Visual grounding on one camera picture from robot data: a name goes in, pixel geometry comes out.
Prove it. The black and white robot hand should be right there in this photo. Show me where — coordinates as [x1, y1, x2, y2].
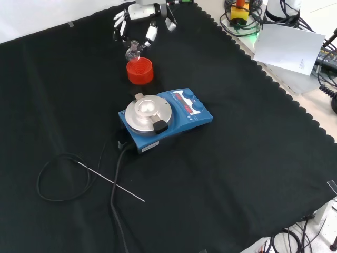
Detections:
[112, 2, 177, 50]

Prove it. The clear round-bottom flask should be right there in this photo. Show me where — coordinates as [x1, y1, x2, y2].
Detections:
[125, 40, 141, 62]

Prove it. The yellow stop button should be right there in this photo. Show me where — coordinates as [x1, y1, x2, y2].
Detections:
[229, 0, 250, 27]

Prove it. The blue-base heater, steel plate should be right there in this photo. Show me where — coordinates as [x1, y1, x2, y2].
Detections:
[117, 86, 213, 155]

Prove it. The pale board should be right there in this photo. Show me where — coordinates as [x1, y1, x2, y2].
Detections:
[253, 22, 326, 76]

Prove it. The grey metal platform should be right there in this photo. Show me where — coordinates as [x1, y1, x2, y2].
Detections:
[259, 62, 324, 95]

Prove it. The thin metal probe rod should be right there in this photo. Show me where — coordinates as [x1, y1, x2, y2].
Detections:
[78, 162, 146, 203]

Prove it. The black bench cloth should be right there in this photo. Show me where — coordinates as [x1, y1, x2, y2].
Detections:
[0, 0, 337, 253]

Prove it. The black power adapter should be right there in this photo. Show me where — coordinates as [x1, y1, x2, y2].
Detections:
[315, 47, 337, 68]

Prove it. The orange flask support ring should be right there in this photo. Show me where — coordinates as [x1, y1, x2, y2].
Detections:
[126, 57, 155, 85]

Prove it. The black cable bundle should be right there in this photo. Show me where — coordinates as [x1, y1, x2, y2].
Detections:
[219, 0, 264, 37]
[263, 220, 327, 253]

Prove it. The thick black power cable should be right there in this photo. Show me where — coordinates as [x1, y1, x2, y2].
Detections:
[110, 143, 137, 253]

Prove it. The black coiled cable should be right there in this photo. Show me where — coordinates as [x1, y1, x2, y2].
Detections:
[319, 85, 337, 100]

